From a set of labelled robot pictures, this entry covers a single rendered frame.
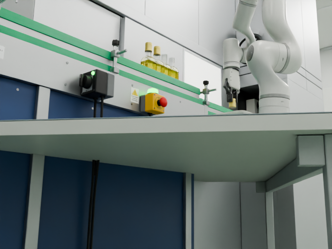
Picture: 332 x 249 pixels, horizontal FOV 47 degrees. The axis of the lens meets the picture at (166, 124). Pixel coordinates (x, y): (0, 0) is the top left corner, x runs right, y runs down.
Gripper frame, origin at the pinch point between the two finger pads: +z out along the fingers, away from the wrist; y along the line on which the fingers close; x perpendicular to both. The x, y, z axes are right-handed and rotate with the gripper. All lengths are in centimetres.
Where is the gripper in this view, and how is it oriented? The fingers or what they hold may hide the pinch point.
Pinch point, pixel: (231, 99)
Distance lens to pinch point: 195.1
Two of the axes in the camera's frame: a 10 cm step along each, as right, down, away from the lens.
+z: -0.2, 9.8, -2.0
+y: -6.7, -1.6, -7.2
